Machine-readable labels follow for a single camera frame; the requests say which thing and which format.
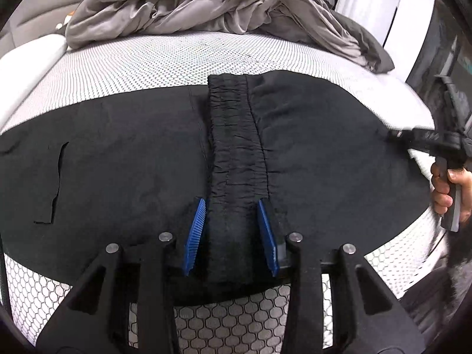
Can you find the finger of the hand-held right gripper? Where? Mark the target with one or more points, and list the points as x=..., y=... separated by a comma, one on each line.
x=451, y=107
x=416, y=137

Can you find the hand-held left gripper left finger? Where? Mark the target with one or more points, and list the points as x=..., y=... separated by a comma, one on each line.
x=195, y=232

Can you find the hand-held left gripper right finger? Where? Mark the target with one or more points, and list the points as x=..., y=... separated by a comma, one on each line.
x=268, y=236

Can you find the black pants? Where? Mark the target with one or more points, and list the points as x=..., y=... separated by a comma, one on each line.
x=129, y=162

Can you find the person's right hand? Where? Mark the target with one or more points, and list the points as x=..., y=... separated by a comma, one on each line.
x=440, y=191

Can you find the dark glass cabinet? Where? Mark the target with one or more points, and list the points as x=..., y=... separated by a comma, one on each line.
x=446, y=37

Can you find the white wardrobe door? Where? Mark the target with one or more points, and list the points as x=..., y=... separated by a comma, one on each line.
x=372, y=11

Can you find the person's dark grey clothing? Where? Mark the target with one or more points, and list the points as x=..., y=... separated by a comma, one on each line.
x=431, y=302

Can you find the white mesh mattress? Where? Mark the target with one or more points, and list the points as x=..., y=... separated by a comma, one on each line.
x=155, y=59

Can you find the grey duvet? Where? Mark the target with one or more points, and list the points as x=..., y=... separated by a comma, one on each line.
x=206, y=7

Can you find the small orange white toy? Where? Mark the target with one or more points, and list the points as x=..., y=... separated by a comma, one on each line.
x=65, y=22

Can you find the grey upholstered headboard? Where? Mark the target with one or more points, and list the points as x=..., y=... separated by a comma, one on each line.
x=37, y=3

